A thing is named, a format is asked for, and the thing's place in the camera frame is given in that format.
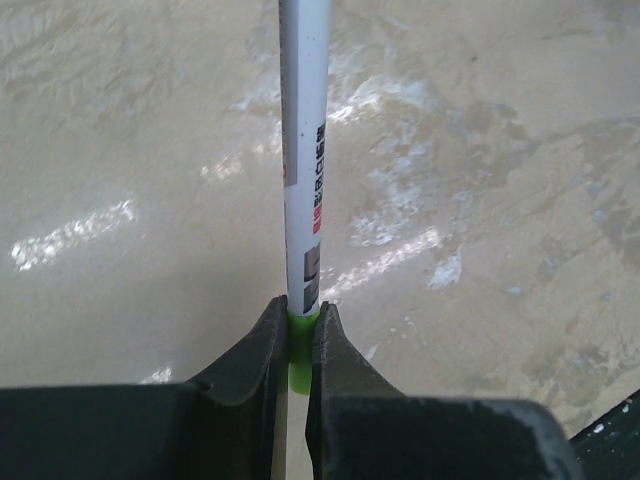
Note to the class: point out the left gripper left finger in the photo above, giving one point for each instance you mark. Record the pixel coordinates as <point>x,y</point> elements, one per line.
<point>237,421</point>

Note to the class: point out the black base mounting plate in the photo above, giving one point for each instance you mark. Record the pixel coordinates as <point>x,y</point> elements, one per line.
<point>609,448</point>

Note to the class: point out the green marker cap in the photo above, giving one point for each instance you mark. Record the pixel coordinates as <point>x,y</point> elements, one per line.
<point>301,330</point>

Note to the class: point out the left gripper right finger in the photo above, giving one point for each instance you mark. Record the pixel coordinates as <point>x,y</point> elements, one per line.
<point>345,417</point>

